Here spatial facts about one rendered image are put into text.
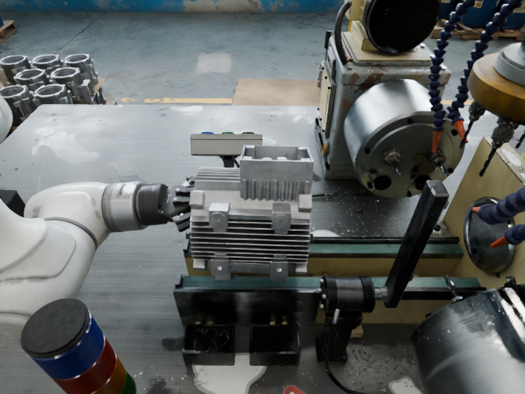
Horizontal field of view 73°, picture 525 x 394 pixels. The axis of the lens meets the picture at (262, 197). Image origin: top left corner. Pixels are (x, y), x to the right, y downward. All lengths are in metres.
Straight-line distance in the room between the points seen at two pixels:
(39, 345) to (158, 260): 0.60
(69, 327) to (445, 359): 0.43
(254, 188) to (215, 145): 0.29
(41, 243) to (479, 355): 0.57
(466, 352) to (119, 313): 0.69
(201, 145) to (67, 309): 0.54
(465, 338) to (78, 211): 0.59
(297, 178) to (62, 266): 0.37
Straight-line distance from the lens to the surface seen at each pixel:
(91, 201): 0.67
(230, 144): 0.85
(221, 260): 0.60
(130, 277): 0.95
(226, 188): 0.61
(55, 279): 0.58
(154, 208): 0.63
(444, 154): 0.92
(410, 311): 0.85
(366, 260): 0.84
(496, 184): 0.81
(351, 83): 1.01
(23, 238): 0.58
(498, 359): 0.50
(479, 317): 0.52
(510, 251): 0.76
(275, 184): 0.58
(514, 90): 0.56
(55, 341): 0.40
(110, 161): 1.35
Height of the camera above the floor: 1.53
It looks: 42 degrees down
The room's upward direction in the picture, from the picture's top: straight up
